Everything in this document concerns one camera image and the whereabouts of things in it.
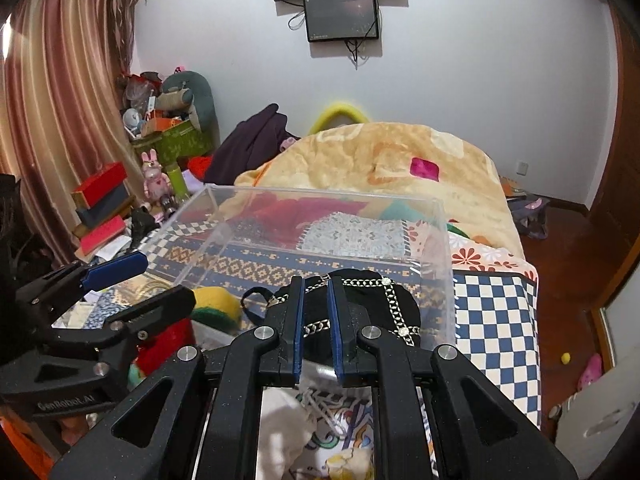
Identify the clear plastic storage box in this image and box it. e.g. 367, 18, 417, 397
140, 185, 456, 349

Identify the black studded pouch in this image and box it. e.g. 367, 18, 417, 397
240, 268, 426, 366

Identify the red box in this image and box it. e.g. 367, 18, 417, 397
72, 162, 127, 209

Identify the pink rabbit toy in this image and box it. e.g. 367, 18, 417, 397
141, 148, 172, 205

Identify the green bottle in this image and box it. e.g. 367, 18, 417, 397
165, 162, 190, 203

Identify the patchwork patterned bedspread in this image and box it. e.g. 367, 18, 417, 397
62, 233, 541, 479

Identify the green cardboard box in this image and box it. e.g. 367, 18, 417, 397
131, 120, 214, 166

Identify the dark purple garment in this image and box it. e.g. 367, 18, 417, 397
204, 103, 299, 185

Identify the grey green plush toy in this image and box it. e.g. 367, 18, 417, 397
155, 70, 216, 132

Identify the pink striped curtain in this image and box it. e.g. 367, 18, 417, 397
1, 0, 142, 263

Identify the brown wooden door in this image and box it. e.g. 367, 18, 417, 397
589, 9, 639, 307

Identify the beige fleece blanket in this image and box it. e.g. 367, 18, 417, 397
234, 122, 524, 258

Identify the yellow plush ring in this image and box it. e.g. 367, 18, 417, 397
307, 101, 371, 137

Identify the small wall monitor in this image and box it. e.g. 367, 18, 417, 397
304, 0, 380, 42

